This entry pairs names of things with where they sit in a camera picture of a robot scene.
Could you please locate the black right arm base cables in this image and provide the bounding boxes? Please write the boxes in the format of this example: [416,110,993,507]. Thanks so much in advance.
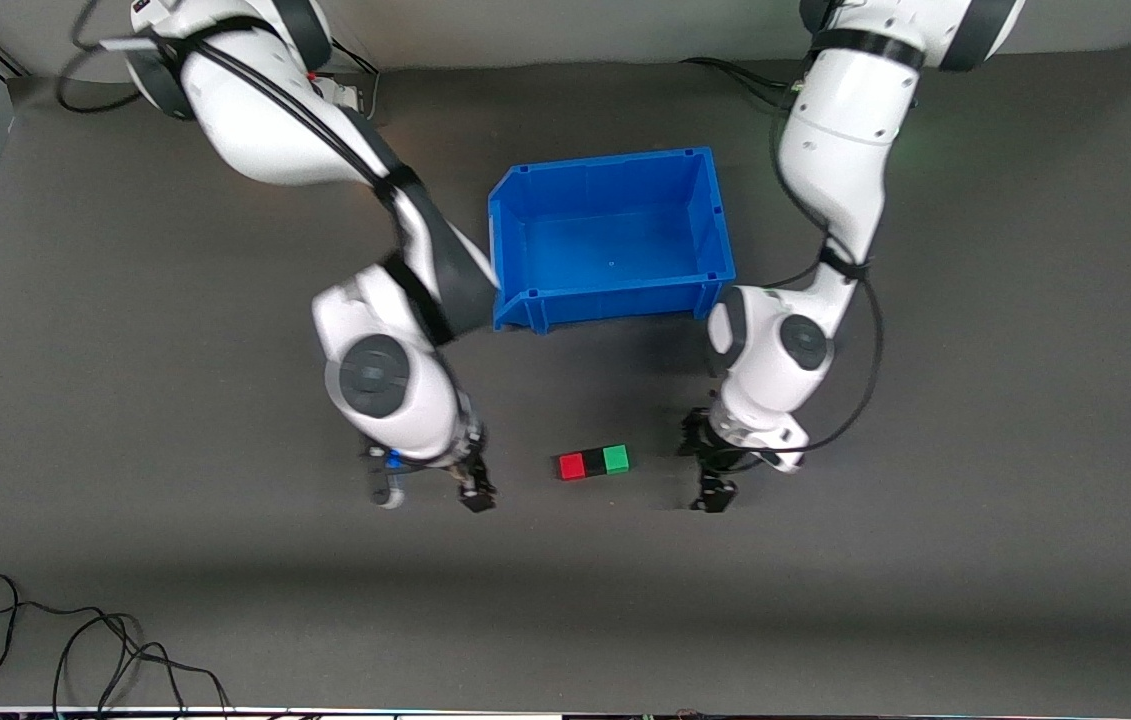
[309,38,382,123]

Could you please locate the dark grey table mat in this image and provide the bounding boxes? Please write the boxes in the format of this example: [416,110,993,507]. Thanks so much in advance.
[0,35,1131,714]

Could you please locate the black left arm wrist cable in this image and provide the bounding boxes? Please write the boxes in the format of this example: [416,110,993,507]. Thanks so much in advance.
[763,50,888,459]

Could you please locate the black arm wrist cable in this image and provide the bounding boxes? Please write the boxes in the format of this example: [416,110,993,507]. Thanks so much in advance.
[55,0,426,201]
[763,50,888,459]

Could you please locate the thin black loose cable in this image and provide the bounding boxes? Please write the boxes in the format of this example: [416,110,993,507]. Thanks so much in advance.
[0,574,232,717]

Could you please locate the blue plastic storage bin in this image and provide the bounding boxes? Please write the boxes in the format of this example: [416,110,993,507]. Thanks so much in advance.
[487,146,737,334]

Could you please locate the black left arm base cables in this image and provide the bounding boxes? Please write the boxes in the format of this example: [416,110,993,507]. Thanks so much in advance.
[679,56,808,113]

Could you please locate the black right arm wrist cable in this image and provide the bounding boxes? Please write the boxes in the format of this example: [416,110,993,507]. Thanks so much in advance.
[55,0,426,201]

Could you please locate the black arm base cables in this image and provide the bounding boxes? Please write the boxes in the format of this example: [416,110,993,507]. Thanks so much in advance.
[679,56,808,113]
[309,38,382,123]

